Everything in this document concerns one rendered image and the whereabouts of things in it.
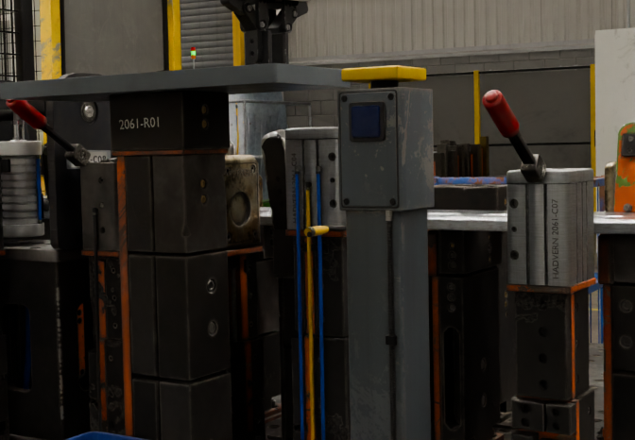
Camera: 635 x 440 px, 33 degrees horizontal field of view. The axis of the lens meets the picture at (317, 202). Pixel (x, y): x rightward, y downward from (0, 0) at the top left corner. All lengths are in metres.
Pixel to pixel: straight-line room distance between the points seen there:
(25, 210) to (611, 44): 8.09
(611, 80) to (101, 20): 5.38
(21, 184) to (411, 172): 0.65
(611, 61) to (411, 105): 8.33
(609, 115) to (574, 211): 8.19
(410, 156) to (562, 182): 0.17
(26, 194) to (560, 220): 0.72
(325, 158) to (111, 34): 3.79
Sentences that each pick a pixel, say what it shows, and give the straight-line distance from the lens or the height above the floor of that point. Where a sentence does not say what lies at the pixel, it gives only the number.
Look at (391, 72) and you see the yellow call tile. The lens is 0.98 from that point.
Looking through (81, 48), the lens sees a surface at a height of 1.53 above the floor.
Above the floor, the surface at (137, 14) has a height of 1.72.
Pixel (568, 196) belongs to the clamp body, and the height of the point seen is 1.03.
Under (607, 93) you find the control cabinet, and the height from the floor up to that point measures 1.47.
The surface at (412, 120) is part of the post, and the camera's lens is 0.98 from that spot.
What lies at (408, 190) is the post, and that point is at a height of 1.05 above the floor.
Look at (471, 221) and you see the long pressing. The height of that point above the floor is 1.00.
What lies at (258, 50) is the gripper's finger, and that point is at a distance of 1.08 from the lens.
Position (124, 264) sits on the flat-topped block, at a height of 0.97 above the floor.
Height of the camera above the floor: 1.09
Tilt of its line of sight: 3 degrees down
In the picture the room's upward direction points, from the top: 1 degrees counter-clockwise
